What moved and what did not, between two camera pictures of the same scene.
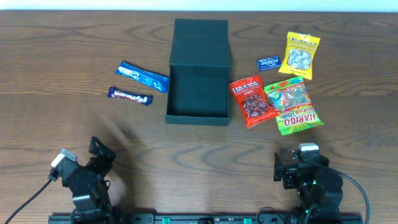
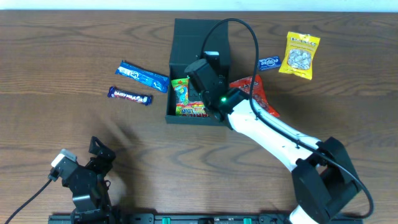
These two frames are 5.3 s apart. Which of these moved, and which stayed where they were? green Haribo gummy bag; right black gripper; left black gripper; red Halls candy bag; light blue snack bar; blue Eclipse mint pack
Moved: green Haribo gummy bag; right black gripper
Stayed: red Halls candy bag; left black gripper; blue Eclipse mint pack; light blue snack bar
